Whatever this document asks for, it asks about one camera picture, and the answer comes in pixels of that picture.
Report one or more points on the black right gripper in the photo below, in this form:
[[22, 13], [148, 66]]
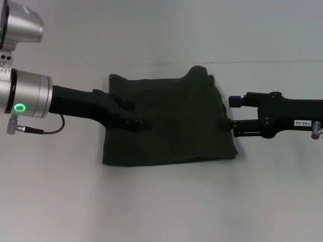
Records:
[[287, 116]]

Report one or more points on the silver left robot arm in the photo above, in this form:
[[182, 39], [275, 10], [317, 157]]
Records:
[[22, 93]]

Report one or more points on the dark green FREE print T-shirt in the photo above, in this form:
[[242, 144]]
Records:
[[176, 113]]

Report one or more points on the silver metal plug connector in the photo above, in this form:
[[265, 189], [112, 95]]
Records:
[[316, 129], [15, 124]]

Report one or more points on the silver camera mount bracket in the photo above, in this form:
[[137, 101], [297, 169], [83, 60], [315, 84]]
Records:
[[5, 60]]

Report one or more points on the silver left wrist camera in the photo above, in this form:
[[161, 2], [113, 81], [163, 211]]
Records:
[[22, 22]]

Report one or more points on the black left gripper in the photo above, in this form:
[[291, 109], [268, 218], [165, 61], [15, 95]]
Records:
[[80, 106]]

